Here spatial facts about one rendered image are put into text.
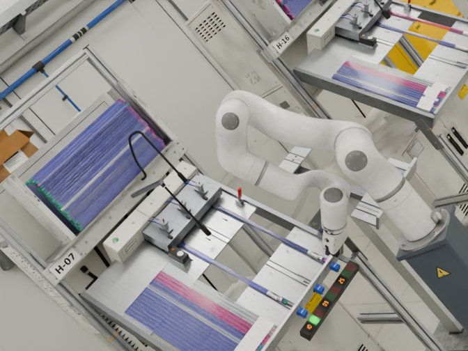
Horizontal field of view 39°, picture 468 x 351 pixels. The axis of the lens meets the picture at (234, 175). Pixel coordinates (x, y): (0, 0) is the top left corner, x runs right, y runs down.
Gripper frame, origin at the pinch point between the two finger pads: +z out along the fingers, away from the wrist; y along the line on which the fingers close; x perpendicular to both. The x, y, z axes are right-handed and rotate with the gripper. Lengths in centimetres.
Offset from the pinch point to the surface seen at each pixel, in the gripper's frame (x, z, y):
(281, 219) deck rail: 28.7, 9.8, 8.0
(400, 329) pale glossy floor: -15, 94, 32
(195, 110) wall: 179, 110, 114
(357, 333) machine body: -7, 63, 5
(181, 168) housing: 75, 2, 4
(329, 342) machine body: 0, 57, -7
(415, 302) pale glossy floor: -14, 94, 49
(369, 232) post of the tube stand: 1.9, 25.5, 29.5
